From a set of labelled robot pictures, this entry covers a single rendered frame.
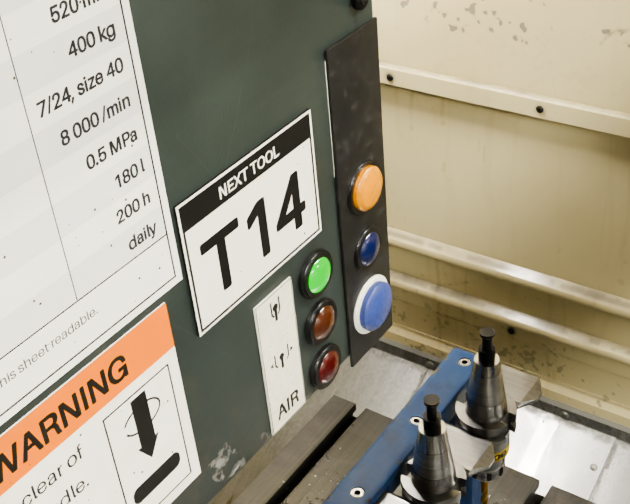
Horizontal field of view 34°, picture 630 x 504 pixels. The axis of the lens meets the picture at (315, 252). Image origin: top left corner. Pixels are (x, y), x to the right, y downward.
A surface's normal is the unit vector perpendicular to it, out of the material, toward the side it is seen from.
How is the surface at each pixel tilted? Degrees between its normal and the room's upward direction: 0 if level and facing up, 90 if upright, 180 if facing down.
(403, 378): 24
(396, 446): 0
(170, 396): 90
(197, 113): 90
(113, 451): 90
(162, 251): 90
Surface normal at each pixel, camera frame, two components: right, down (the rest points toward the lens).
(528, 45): -0.57, 0.51
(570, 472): -0.30, -0.54
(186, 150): 0.82, 0.27
